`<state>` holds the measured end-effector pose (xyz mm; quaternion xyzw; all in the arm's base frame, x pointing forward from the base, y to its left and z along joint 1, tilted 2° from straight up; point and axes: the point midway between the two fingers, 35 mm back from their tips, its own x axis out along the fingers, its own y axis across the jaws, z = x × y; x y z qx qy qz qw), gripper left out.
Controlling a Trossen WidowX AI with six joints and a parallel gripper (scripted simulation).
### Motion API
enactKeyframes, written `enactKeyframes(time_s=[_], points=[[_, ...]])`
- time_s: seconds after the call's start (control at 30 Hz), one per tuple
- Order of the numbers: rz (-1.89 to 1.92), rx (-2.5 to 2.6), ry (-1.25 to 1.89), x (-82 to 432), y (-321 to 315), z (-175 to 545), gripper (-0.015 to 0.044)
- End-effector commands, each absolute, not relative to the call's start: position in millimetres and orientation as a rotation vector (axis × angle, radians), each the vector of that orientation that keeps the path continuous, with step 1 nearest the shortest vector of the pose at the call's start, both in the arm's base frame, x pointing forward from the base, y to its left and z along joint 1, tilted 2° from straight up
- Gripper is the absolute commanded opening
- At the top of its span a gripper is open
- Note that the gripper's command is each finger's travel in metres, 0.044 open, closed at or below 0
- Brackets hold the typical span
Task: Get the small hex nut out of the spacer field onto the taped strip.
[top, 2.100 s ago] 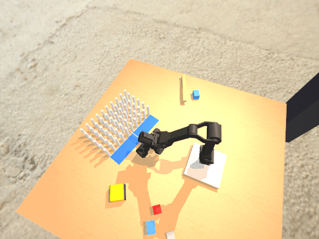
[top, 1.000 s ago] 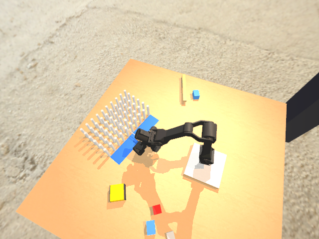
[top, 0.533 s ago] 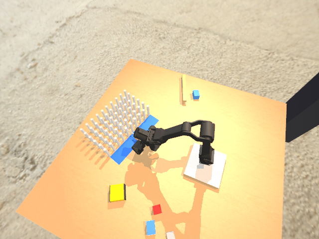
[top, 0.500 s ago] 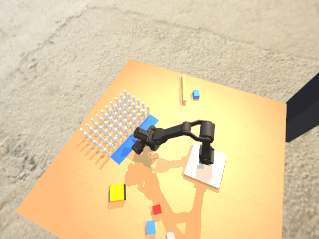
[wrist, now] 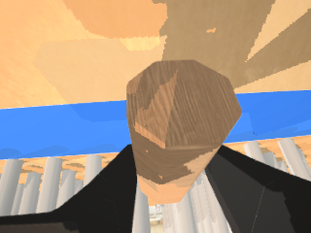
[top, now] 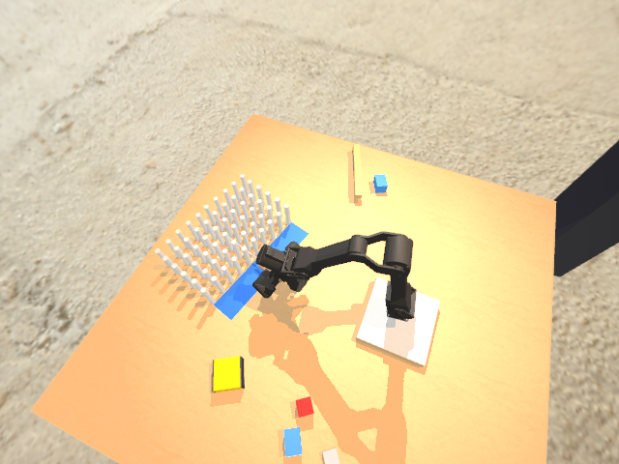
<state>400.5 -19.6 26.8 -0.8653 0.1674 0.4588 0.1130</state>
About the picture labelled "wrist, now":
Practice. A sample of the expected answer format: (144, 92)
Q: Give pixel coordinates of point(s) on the blue flat strip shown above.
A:
(101, 127)

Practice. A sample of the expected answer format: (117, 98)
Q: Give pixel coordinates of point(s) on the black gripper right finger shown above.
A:
(257, 198)

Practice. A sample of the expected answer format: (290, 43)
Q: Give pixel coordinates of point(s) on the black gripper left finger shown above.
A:
(104, 205)

